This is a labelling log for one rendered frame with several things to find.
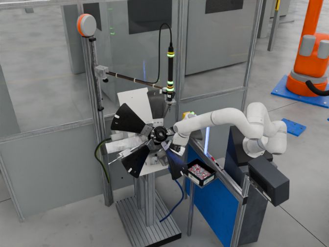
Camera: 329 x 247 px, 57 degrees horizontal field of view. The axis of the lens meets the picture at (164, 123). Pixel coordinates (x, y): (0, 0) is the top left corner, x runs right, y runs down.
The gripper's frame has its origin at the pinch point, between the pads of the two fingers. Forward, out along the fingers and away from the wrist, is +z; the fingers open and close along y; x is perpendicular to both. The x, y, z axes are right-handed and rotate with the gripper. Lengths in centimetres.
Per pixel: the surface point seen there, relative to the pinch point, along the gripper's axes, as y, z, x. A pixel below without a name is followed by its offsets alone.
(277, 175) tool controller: -51, -32, 37
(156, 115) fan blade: 15.6, -3.3, -25.7
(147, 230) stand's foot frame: -8, 111, 9
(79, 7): 87, -45, -81
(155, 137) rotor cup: 14.9, 1.3, -7.6
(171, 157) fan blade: -0.1, 11.5, -0.5
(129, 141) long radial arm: 31.9, 16.1, -12.2
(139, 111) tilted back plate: 26, 10, -42
